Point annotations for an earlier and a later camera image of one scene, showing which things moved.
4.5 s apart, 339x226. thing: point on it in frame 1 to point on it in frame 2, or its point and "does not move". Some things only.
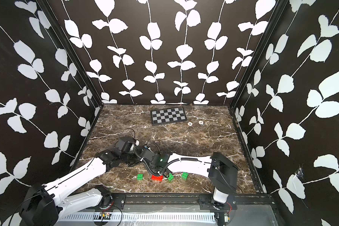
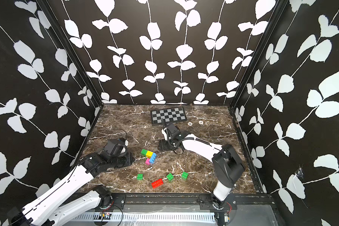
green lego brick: x=170 y=178 does not move
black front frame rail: x=205 y=202 does not move
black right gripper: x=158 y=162 to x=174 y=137
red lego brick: x=157 y=178 to x=158 y=182
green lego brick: x=184 y=176 does not move
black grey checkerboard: x=167 y=116 does not move
